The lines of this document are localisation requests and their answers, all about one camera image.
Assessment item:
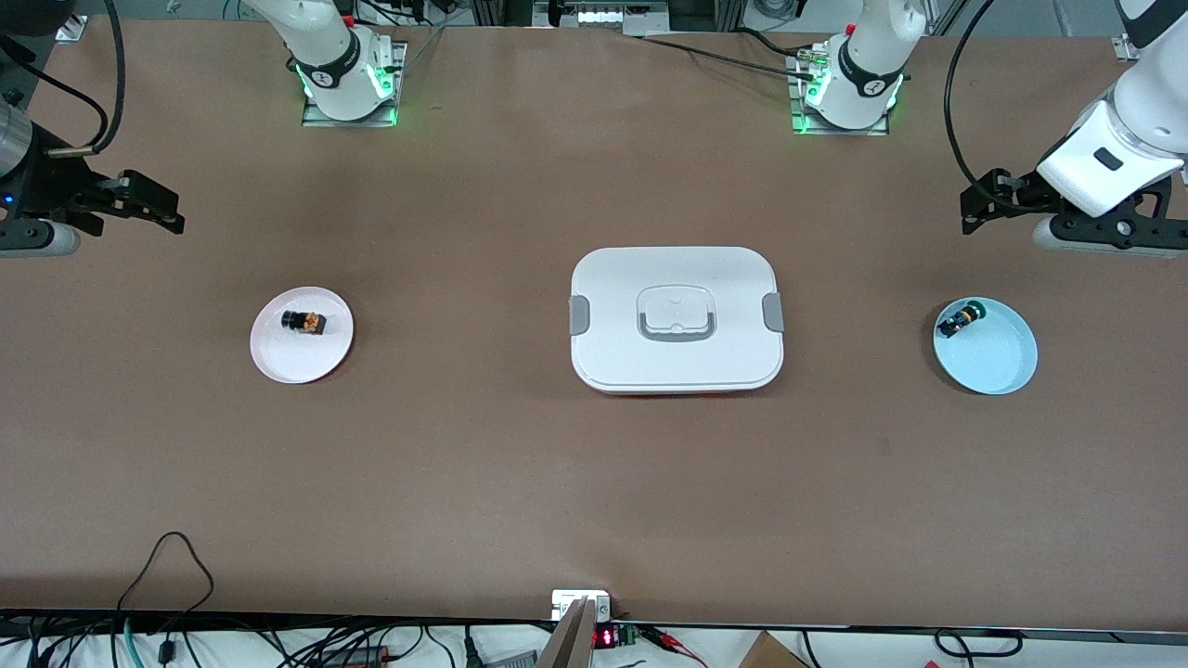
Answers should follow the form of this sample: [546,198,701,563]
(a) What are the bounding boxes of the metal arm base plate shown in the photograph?
[302,42,407,128]
[787,51,890,137]

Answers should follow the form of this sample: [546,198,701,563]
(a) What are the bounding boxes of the thin black table cable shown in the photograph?
[639,28,822,80]

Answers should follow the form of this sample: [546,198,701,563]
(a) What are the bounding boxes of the black looped cable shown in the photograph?
[116,532,216,618]

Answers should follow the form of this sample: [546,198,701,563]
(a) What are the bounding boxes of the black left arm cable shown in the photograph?
[944,0,1022,214]

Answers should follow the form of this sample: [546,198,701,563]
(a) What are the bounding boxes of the black coiled cable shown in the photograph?
[933,629,1027,660]

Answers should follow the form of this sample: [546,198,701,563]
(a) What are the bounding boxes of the aluminium frame with equipment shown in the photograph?
[469,0,743,38]

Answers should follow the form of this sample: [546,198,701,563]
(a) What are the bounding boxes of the grey slanted post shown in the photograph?
[536,598,597,668]

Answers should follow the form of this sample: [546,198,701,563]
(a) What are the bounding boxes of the small white clamp block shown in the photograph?
[551,590,612,623]

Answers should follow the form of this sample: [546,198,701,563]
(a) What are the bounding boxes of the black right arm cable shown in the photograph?
[0,0,127,157]

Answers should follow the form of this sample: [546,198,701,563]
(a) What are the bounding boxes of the white lidded box, grey handle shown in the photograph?
[569,246,785,397]

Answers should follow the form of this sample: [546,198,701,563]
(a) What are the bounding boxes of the red alligator clip leads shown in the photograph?
[640,626,706,664]

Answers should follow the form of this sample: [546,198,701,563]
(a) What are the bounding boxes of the pink round plate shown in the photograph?
[250,287,355,385]

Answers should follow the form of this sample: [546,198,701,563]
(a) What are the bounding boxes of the light blue round plate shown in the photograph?
[933,296,1039,396]

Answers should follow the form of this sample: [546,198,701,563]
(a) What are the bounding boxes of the brown cardboard piece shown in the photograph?
[738,631,808,668]

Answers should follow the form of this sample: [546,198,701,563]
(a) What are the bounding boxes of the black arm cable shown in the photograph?
[0,0,127,157]
[944,0,1022,214]

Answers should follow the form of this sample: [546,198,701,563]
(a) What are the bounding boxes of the green push-button switch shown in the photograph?
[936,301,987,339]

